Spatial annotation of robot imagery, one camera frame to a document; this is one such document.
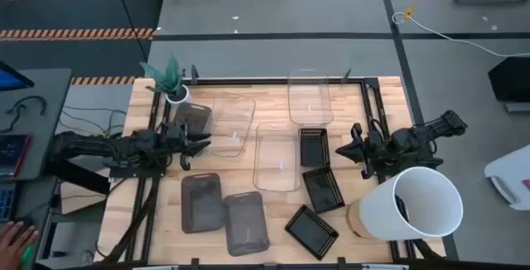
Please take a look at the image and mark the green computer mouse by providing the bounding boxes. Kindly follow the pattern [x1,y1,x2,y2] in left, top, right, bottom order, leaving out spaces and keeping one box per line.
[22,243,35,266]

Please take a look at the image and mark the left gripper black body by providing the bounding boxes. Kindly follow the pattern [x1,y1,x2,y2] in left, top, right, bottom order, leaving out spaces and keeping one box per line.
[163,119,193,172]

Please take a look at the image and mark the green snake plant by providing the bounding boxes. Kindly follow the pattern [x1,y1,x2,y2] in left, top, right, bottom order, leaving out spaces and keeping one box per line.
[139,53,186,95]

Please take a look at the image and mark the black box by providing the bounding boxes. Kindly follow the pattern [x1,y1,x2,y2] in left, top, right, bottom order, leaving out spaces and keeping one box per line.
[487,55,530,104]

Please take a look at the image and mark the dark keyboard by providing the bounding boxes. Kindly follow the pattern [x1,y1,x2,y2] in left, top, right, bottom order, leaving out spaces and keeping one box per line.
[0,181,18,224]

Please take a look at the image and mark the black cable bundle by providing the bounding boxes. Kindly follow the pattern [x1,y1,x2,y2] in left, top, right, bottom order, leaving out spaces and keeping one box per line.
[98,176,161,263]

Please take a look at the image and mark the black perforated plastic basket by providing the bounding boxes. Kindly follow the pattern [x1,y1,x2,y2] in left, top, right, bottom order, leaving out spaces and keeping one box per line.
[283,203,340,262]
[301,165,347,215]
[298,127,331,169]

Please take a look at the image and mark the person's hand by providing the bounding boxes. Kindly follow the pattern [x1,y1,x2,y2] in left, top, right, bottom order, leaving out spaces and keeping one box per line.
[0,219,41,270]

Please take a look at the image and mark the clear plastic bin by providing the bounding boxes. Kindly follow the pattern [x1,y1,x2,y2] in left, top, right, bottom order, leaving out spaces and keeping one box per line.
[287,67,335,128]
[252,121,303,193]
[205,92,258,160]

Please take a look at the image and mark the white cylindrical bucket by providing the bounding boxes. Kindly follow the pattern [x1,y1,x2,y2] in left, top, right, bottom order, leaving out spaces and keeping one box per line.
[358,165,465,242]

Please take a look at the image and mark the grey side desk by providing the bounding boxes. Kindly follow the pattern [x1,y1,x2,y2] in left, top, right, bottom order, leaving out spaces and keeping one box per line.
[0,67,74,182]

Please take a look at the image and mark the thin black floor cable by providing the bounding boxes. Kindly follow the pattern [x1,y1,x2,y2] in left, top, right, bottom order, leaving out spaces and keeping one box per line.
[110,0,149,63]

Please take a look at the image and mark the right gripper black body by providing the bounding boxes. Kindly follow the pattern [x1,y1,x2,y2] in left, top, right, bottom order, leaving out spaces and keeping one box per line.
[350,122,393,181]

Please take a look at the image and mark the red-edged tablet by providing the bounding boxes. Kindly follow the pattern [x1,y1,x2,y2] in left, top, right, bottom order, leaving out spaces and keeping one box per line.
[0,133,32,180]

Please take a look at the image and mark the black desk cable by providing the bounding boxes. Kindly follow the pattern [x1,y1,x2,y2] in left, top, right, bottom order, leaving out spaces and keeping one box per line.
[0,94,48,134]

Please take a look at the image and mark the thin loose cables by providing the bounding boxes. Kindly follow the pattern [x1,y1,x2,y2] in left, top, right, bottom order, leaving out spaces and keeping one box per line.
[59,104,128,139]

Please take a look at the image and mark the white plant pot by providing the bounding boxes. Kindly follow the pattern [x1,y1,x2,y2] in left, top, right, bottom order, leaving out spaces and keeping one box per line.
[165,84,193,107]

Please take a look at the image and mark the white floor cable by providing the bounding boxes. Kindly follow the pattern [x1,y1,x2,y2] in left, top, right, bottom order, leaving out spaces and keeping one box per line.
[391,11,530,59]

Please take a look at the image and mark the smoke grey plastic bin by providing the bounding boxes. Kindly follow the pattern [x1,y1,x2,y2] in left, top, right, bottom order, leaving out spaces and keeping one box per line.
[223,190,272,258]
[172,102,214,137]
[180,172,225,235]

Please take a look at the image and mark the wooden lamp base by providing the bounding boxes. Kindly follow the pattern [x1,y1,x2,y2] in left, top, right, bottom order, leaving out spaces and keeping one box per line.
[345,198,376,239]

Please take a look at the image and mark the laptop with blue screen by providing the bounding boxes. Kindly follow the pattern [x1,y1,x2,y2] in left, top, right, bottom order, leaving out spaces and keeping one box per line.
[0,60,36,94]

